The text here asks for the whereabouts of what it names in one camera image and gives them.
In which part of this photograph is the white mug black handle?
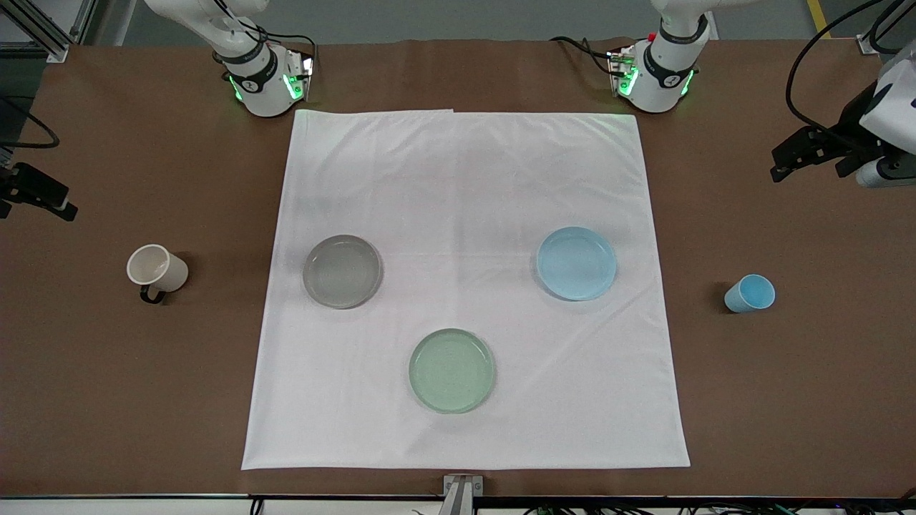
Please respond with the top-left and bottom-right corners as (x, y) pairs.
(127, 244), (189, 305)

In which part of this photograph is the blue cup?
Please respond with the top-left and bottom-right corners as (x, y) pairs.
(723, 274), (776, 314)

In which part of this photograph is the silver base connector plate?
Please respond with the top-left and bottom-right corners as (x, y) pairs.
(286, 49), (316, 102)
(608, 46), (638, 98)

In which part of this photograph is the blue plate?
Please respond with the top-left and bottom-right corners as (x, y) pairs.
(537, 227), (618, 301)

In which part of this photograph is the gray plate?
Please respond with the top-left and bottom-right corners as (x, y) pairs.
(302, 235), (384, 310)

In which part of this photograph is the green plate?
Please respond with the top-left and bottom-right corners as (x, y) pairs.
(409, 328), (497, 414)

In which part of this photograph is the white table cloth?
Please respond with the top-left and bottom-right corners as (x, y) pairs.
(241, 109), (691, 471)

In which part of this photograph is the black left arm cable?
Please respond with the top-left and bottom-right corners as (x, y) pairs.
(785, 0), (885, 134)

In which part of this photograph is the aluminium frame profile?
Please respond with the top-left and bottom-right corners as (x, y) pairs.
(857, 0), (916, 55)
(0, 0), (97, 64)

